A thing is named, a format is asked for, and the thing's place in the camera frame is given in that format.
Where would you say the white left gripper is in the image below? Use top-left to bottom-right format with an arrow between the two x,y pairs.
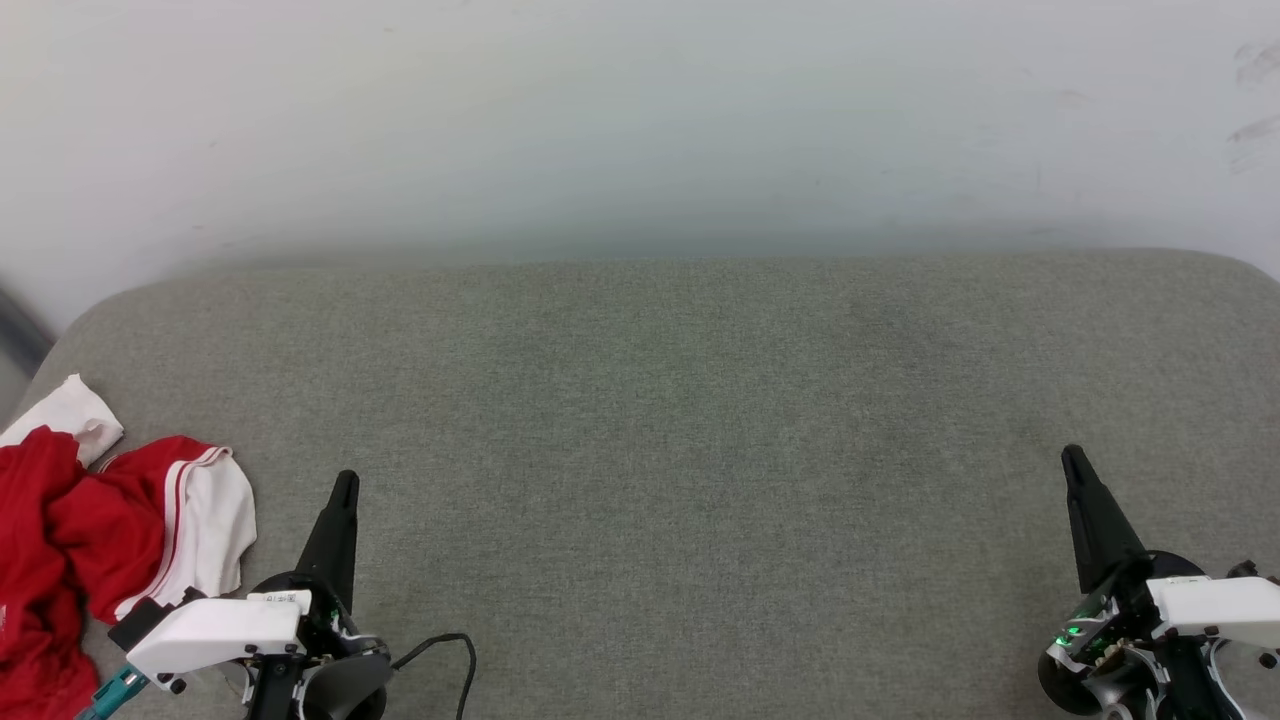
125,470 -> 393,720

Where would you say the grey fabric sofa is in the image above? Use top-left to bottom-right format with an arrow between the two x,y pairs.
0,248 -> 1280,720

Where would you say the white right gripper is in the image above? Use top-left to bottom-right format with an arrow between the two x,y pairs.
1048,445 -> 1280,668

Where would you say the red and white shirt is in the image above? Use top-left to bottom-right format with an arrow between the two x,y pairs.
0,374 -> 258,720

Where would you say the thin black cable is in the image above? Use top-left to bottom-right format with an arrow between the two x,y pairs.
388,632 -> 478,720

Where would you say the teal cable connector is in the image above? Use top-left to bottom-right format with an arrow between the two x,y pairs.
75,668 -> 151,720

